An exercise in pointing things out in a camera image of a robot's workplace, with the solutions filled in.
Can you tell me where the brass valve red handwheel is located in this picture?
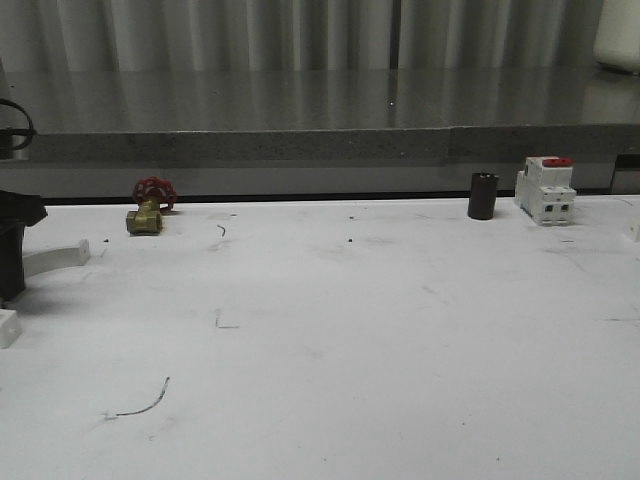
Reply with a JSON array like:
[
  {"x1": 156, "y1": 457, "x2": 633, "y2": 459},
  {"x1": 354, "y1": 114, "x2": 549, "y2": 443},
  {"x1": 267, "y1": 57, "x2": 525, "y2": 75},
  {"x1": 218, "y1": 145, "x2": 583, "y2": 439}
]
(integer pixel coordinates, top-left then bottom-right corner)
[{"x1": 126, "y1": 176, "x2": 177, "y2": 235}]

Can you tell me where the white circuit breaker red switch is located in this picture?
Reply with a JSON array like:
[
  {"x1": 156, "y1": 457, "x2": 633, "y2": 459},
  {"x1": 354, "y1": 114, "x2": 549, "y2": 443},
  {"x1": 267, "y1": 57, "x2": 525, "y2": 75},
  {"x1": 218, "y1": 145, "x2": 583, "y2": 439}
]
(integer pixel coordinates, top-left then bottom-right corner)
[{"x1": 515, "y1": 156, "x2": 577, "y2": 226}]

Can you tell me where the white pleated curtain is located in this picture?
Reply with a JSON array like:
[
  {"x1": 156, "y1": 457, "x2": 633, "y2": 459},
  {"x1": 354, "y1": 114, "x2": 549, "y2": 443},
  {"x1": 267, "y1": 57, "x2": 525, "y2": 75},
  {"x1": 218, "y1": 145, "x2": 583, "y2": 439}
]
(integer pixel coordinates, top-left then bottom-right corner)
[{"x1": 1, "y1": 1, "x2": 602, "y2": 73}]

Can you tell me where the dark brown cylindrical coupling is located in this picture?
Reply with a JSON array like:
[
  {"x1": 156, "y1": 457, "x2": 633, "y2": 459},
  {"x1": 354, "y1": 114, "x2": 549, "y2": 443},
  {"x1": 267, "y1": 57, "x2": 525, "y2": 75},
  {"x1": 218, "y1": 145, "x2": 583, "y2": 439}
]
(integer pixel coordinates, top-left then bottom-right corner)
[{"x1": 467, "y1": 172, "x2": 499, "y2": 220}]

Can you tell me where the black cable loop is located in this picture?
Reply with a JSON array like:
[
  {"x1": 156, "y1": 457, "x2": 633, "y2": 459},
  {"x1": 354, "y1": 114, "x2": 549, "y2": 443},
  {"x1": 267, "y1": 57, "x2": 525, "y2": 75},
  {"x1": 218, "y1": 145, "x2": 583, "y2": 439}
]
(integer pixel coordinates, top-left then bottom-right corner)
[{"x1": 0, "y1": 98, "x2": 37, "y2": 152}]

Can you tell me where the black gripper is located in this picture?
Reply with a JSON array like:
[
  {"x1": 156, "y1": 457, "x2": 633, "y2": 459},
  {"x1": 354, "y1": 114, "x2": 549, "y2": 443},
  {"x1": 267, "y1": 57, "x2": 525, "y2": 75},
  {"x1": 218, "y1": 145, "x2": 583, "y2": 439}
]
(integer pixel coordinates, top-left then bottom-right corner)
[{"x1": 0, "y1": 190, "x2": 48, "y2": 300}]

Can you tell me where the white half pipe clamp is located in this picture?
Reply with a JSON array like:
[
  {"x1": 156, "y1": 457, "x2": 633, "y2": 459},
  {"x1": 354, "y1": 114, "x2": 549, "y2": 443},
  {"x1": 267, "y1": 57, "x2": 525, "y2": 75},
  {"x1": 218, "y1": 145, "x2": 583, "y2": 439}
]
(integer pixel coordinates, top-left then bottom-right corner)
[
  {"x1": 1, "y1": 239, "x2": 91, "y2": 349},
  {"x1": 621, "y1": 215, "x2": 640, "y2": 243}
]

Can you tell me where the grey stone counter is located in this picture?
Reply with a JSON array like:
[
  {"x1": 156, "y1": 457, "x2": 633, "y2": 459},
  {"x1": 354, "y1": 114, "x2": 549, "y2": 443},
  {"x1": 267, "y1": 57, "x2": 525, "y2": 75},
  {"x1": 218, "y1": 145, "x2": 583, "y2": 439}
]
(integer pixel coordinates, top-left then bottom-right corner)
[{"x1": 1, "y1": 67, "x2": 639, "y2": 199}]

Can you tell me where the white container on counter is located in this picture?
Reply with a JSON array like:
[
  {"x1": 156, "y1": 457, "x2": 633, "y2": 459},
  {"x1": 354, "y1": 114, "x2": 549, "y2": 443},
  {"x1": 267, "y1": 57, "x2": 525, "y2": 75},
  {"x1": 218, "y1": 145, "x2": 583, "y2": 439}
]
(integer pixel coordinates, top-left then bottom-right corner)
[{"x1": 593, "y1": 0, "x2": 639, "y2": 74}]

